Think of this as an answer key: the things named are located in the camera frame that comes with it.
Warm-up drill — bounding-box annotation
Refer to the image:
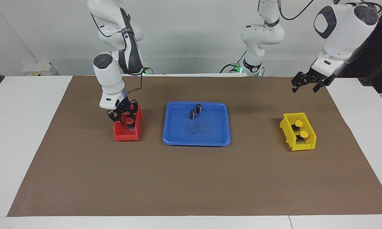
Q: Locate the red push button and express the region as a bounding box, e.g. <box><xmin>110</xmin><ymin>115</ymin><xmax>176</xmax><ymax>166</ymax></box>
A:
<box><xmin>123</xmin><ymin>115</ymin><xmax>136</xmax><ymax>130</ymax></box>

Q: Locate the blue plastic tray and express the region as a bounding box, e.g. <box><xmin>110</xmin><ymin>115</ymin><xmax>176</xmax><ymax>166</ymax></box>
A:
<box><xmin>163</xmin><ymin>101</ymin><xmax>231</xmax><ymax>147</ymax></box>

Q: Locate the red plastic bin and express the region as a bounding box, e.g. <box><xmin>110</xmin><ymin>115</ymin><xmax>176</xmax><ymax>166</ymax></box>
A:
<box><xmin>113</xmin><ymin>104</ymin><xmax>143</xmax><ymax>142</ymax></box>

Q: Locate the yellow plastic bin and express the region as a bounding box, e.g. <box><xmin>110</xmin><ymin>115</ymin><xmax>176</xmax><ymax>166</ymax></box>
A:
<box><xmin>280</xmin><ymin>112</ymin><xmax>317</xmax><ymax>151</ymax></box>

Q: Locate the black stand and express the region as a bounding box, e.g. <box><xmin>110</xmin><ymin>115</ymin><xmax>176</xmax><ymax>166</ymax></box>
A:
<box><xmin>342</xmin><ymin>3</ymin><xmax>382</xmax><ymax>94</ymax></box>

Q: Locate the brown table mat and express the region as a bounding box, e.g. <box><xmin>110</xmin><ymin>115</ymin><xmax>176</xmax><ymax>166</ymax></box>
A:
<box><xmin>7</xmin><ymin>76</ymin><xmax>382</xmax><ymax>217</ymax></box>

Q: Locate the white power box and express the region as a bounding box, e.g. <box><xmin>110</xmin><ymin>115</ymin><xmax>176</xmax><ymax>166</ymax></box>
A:
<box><xmin>22</xmin><ymin>62</ymin><xmax>57</xmax><ymax>77</ymax></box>

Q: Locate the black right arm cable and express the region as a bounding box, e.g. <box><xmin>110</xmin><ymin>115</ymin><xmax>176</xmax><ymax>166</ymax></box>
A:
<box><xmin>127</xmin><ymin>68</ymin><xmax>144</xmax><ymax>94</ymax></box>

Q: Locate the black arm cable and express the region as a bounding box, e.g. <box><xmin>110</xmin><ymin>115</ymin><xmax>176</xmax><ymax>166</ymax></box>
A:
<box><xmin>127</xmin><ymin>68</ymin><xmax>144</xmax><ymax>94</ymax></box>
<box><xmin>278</xmin><ymin>0</ymin><xmax>315</xmax><ymax>21</ymax></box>

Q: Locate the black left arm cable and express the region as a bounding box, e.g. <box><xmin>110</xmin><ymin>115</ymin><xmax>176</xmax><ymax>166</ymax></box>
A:
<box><xmin>278</xmin><ymin>0</ymin><xmax>315</xmax><ymax>21</ymax></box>

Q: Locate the black left base cable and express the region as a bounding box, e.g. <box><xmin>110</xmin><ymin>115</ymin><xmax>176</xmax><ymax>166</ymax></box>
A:
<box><xmin>219</xmin><ymin>49</ymin><xmax>249</xmax><ymax>74</ymax></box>

